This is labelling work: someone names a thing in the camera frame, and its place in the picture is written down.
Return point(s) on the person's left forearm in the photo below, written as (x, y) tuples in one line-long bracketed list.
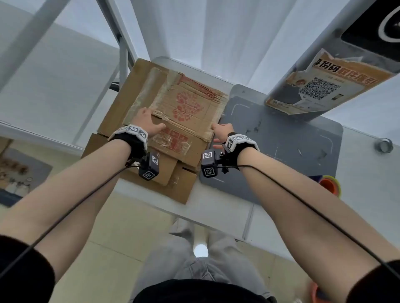
[(62, 199)]

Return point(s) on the orange plastic basin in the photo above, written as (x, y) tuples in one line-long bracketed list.
[(314, 295)]

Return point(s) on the grey trousers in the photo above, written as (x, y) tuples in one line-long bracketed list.
[(168, 259)]

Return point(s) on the grey scanning mat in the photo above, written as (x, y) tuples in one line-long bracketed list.
[(281, 140)]

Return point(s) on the person's right forearm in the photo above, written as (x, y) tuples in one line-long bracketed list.
[(297, 212)]

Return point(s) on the grey scanner kiosk with poster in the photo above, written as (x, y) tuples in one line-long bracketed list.
[(322, 87)]

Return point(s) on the person's right hand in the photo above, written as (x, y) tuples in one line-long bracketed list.
[(223, 132)]

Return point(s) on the large cardboard box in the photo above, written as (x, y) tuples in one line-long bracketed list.
[(125, 90)]

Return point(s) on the white metal frame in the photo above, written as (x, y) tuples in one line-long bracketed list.
[(123, 62)]

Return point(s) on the blue orange tape dispenser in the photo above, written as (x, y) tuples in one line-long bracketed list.
[(328, 185), (337, 182)]

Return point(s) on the red print cardboard box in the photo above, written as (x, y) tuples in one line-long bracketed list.
[(187, 106)]

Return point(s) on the person's left hand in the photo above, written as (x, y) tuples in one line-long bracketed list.
[(145, 121)]

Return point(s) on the grey printed floor mat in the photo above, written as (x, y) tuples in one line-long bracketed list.
[(28, 174)]

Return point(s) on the black shirt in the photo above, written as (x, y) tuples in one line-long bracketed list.
[(200, 293)]

